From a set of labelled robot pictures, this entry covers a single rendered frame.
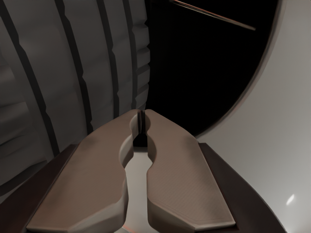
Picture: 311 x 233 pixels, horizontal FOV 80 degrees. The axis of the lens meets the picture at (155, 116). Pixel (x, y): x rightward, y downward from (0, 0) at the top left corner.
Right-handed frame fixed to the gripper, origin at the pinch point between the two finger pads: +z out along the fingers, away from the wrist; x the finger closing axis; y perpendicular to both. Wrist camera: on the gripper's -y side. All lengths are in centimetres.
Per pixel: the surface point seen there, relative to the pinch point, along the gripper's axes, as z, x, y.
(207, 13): 52, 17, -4
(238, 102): 21.4, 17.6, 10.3
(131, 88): 11.2, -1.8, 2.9
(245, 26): 47, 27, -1
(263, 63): 20.3, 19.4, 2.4
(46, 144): 1.4, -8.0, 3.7
